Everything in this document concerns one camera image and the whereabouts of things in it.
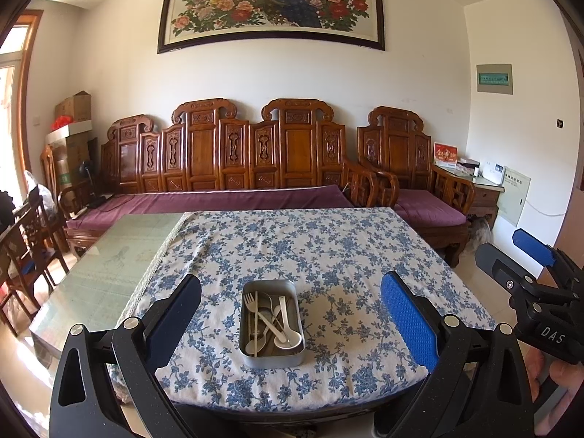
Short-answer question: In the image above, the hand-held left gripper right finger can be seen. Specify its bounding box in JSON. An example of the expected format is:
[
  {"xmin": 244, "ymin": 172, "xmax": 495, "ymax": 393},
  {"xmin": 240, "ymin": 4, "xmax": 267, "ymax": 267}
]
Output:
[{"xmin": 374, "ymin": 270, "xmax": 535, "ymax": 438}]

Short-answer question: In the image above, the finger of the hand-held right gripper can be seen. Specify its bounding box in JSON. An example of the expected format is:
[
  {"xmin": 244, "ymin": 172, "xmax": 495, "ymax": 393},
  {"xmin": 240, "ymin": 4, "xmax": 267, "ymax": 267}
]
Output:
[
  {"xmin": 512, "ymin": 227, "xmax": 584, "ymax": 286},
  {"xmin": 474, "ymin": 243, "xmax": 555, "ymax": 313}
]

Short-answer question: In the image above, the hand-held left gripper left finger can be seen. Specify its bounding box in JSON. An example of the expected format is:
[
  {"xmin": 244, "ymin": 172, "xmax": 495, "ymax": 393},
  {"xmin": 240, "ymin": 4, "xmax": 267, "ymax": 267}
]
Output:
[{"xmin": 49, "ymin": 274, "xmax": 202, "ymax": 438}]

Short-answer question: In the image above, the white plastic fork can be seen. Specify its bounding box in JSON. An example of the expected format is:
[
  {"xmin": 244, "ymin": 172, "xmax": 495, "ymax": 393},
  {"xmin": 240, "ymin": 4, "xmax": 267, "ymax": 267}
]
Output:
[{"xmin": 243, "ymin": 294, "xmax": 263, "ymax": 329}]

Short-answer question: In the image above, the small white plastic spoon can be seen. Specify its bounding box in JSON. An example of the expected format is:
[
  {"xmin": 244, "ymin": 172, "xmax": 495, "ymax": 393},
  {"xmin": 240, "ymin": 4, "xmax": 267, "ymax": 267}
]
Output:
[{"xmin": 245, "ymin": 319, "xmax": 277, "ymax": 355}]

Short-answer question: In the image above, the rectangular metal tin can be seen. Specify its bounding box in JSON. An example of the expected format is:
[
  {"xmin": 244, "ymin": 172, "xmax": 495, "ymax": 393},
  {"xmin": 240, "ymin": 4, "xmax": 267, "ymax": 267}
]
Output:
[{"xmin": 241, "ymin": 279, "xmax": 306, "ymax": 368}]

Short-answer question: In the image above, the large white plastic spoon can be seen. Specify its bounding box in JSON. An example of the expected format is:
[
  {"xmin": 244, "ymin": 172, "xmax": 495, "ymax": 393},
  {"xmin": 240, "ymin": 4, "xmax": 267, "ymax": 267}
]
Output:
[{"xmin": 278, "ymin": 296, "xmax": 303, "ymax": 348}]

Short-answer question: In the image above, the person's right hand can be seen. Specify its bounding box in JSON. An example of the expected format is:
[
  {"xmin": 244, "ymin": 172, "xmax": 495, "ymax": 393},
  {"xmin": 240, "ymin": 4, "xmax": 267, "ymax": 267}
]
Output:
[{"xmin": 529, "ymin": 351, "xmax": 584, "ymax": 420}]

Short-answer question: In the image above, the clear plastic bag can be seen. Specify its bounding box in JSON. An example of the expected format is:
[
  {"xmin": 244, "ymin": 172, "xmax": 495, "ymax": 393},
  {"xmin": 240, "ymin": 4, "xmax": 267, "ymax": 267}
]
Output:
[{"xmin": 470, "ymin": 219, "xmax": 494, "ymax": 250}]

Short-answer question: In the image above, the wooden side table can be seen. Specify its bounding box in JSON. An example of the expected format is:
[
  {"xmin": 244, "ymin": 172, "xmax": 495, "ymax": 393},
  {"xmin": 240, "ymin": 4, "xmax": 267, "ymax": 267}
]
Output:
[{"xmin": 458, "ymin": 169, "xmax": 505, "ymax": 230}]

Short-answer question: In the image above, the white desk telephone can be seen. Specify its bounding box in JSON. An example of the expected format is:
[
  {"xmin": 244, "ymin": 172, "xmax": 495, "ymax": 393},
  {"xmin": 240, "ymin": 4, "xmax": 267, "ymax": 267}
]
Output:
[{"xmin": 484, "ymin": 162, "xmax": 507, "ymax": 187}]

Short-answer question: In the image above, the purple armchair cushion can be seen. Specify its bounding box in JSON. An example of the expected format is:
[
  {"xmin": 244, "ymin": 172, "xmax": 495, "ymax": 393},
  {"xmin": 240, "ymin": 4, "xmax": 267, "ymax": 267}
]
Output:
[{"xmin": 395, "ymin": 189, "xmax": 469, "ymax": 228}]

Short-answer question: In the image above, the blue floral tablecloth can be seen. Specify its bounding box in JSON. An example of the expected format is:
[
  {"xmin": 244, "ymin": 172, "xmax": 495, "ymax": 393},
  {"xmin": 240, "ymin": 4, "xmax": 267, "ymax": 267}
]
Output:
[{"xmin": 109, "ymin": 207, "xmax": 498, "ymax": 414}]

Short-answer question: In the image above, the red desk calendar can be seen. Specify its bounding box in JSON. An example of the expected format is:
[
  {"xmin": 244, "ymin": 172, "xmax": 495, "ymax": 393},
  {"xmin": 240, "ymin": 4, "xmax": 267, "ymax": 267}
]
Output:
[{"xmin": 433, "ymin": 141, "xmax": 458, "ymax": 167}]

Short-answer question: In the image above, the carved wooden armchair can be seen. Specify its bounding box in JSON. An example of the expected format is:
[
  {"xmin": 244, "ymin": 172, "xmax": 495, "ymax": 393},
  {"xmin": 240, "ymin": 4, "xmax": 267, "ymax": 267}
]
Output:
[{"xmin": 357, "ymin": 106, "xmax": 475, "ymax": 268}]

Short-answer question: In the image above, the long carved wooden sofa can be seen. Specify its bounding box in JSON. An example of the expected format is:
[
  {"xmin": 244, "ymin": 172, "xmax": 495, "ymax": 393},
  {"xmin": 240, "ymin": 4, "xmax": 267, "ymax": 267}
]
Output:
[{"xmin": 98, "ymin": 97, "xmax": 379, "ymax": 207}]

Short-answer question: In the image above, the wooden dining chair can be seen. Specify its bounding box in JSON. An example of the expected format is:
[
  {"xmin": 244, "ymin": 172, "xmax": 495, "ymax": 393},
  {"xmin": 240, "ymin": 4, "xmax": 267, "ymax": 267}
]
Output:
[{"xmin": 0, "ymin": 201, "xmax": 65, "ymax": 335}]

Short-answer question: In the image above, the black desk lamp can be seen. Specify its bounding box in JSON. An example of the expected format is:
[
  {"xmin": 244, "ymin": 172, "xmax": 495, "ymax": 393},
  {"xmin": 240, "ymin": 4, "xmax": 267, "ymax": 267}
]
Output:
[{"xmin": 77, "ymin": 160, "xmax": 115, "ymax": 211}]

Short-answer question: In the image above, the white plastic bag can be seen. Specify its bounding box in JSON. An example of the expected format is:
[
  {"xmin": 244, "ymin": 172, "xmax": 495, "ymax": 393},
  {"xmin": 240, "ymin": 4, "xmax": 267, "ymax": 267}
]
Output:
[{"xmin": 25, "ymin": 171, "xmax": 58, "ymax": 220}]

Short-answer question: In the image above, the white flat box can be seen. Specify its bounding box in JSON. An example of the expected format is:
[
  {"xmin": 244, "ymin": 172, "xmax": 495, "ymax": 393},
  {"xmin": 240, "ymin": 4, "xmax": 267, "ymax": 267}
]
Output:
[{"xmin": 46, "ymin": 121, "xmax": 95, "ymax": 145}]

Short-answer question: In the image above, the brown cardboard box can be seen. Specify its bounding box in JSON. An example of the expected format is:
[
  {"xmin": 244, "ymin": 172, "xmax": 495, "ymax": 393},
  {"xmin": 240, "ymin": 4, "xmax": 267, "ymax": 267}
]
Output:
[{"xmin": 55, "ymin": 91, "xmax": 93, "ymax": 123}]

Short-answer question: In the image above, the framed peacock painting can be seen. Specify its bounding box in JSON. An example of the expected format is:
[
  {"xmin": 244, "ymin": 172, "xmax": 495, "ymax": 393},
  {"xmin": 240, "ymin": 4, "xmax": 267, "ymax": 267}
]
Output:
[{"xmin": 157, "ymin": 0, "xmax": 385, "ymax": 54}]

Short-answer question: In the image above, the white cable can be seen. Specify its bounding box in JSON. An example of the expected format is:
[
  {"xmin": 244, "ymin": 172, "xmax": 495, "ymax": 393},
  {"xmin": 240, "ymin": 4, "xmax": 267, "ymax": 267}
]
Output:
[{"xmin": 524, "ymin": 198, "xmax": 567, "ymax": 216}]

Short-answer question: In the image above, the white metal wall panel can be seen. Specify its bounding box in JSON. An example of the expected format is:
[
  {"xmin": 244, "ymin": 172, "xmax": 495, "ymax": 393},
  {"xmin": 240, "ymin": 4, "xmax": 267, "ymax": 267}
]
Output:
[{"xmin": 496, "ymin": 169, "xmax": 533, "ymax": 227}]

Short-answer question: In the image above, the grey wall electrical box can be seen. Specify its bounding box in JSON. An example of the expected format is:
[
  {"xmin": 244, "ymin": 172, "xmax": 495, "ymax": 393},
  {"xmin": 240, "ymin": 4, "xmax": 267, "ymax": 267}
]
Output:
[{"xmin": 476, "ymin": 64, "xmax": 514, "ymax": 96}]

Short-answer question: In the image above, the wooden door frame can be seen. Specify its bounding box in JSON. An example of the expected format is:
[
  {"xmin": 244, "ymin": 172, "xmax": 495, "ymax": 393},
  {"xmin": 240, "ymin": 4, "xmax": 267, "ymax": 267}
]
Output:
[{"xmin": 0, "ymin": 9, "xmax": 45, "ymax": 192}]

